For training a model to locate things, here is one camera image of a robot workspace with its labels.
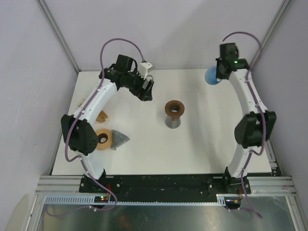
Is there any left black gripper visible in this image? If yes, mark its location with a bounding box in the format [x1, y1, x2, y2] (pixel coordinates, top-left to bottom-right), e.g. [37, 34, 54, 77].
[124, 68, 154, 102]

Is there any blue glass dripper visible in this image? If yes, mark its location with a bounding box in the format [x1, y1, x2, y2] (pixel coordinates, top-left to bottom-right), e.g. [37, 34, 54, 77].
[205, 66, 222, 85]

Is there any dark brown wooden ring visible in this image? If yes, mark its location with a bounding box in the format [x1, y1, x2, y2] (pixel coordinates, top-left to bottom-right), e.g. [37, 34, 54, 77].
[165, 100, 186, 119]

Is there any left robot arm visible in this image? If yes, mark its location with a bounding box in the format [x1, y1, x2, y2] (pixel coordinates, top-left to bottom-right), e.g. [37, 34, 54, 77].
[61, 55, 154, 193]

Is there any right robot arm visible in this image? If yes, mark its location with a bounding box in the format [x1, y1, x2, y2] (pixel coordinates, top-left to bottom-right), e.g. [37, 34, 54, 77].
[216, 43, 277, 193]

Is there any coffee filter pack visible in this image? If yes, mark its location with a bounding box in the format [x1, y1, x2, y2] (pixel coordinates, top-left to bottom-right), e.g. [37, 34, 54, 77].
[78, 98, 108, 123]

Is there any grey glass dripper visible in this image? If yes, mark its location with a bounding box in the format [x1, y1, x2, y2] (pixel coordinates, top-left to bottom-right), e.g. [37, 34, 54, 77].
[111, 129, 130, 150]

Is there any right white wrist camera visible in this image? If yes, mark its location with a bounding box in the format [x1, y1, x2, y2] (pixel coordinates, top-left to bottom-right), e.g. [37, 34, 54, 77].
[219, 43, 239, 59]

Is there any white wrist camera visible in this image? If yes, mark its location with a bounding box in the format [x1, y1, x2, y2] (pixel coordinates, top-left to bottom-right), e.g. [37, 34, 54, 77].
[138, 62, 154, 79]
[219, 43, 239, 59]

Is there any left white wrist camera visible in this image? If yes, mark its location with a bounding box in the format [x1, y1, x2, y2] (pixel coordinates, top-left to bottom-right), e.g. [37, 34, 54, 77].
[138, 62, 154, 79]

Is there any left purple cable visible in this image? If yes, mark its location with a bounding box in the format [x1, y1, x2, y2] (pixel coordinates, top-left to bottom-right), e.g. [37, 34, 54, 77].
[64, 38, 145, 216]

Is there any purple cable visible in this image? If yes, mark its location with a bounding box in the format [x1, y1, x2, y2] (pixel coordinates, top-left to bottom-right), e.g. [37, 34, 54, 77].
[221, 31, 268, 219]
[64, 38, 145, 216]

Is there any light wooden ring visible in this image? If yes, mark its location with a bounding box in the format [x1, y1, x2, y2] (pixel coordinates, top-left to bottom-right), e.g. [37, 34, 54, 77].
[95, 128, 113, 151]

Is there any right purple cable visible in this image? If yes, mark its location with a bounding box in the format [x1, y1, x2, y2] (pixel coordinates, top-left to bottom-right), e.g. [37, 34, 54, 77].
[221, 31, 268, 219]

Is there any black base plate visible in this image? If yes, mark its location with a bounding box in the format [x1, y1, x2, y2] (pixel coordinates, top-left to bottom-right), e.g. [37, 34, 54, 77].
[79, 173, 251, 203]

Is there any grey cable duct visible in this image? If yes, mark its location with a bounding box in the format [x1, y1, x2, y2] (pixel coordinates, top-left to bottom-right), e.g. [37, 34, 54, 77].
[44, 195, 226, 206]

